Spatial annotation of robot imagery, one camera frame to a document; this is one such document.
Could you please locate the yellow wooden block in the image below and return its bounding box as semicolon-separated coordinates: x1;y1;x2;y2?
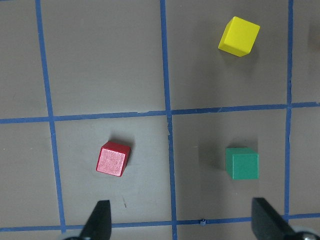
218;16;261;57

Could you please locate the green wooden block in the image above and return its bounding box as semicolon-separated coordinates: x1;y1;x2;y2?
225;147;260;180

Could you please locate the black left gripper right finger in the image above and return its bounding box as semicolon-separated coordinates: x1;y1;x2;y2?
251;197;296;240

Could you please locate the red wooden block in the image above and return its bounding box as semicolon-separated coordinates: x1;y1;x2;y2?
96;141;131;177

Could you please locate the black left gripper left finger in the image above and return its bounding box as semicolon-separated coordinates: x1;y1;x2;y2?
79;200;111;240

